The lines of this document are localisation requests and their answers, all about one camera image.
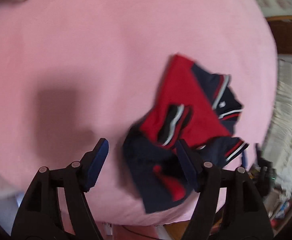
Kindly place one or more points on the navy red varsity jacket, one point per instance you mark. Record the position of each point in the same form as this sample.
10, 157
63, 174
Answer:
193, 105

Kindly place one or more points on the brown wooden bed frame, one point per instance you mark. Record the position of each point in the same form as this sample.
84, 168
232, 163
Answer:
281, 28

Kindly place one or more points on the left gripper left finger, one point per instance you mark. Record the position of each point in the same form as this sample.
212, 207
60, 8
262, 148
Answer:
39, 215

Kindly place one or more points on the white lace curtain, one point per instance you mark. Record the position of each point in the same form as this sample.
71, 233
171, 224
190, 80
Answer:
277, 146

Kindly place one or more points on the pink bed blanket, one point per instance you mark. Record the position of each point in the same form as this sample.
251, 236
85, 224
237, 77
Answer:
75, 71

